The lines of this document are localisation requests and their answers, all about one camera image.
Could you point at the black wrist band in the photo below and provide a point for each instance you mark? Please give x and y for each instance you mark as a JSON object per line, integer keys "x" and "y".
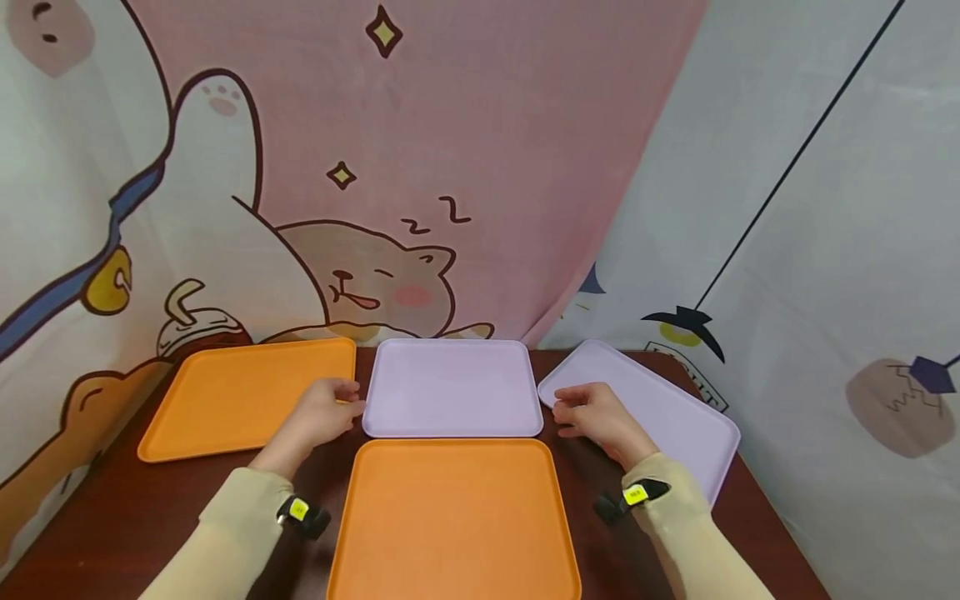
{"x": 304, "y": 512}
{"x": 634, "y": 496}

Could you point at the person's left forearm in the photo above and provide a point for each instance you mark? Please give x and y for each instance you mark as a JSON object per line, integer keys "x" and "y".
{"x": 225, "y": 533}

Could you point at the person's left hand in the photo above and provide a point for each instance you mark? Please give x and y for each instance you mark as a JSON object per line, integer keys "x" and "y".
{"x": 322, "y": 414}

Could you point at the person's left fingers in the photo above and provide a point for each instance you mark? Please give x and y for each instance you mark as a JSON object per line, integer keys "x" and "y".
{"x": 341, "y": 387}

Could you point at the person's right forearm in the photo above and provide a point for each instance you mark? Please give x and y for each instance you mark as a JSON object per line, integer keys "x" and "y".
{"x": 690, "y": 542}

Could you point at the person's right hand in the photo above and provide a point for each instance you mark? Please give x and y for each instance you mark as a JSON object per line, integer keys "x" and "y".
{"x": 600, "y": 417}

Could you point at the lilac plastic tray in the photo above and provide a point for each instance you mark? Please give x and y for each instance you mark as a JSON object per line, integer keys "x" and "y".
{"x": 452, "y": 387}
{"x": 667, "y": 408}

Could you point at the orange plastic tray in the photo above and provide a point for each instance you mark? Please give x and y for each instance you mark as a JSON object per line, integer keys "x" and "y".
{"x": 232, "y": 396}
{"x": 454, "y": 521}

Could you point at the person's right thumb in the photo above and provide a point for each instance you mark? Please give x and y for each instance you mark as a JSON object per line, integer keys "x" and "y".
{"x": 576, "y": 429}

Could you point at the person's right fingers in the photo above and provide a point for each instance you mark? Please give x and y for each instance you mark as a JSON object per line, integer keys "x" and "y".
{"x": 571, "y": 400}

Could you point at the person's left thumb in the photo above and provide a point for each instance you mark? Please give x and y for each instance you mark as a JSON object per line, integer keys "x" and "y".
{"x": 352, "y": 410}

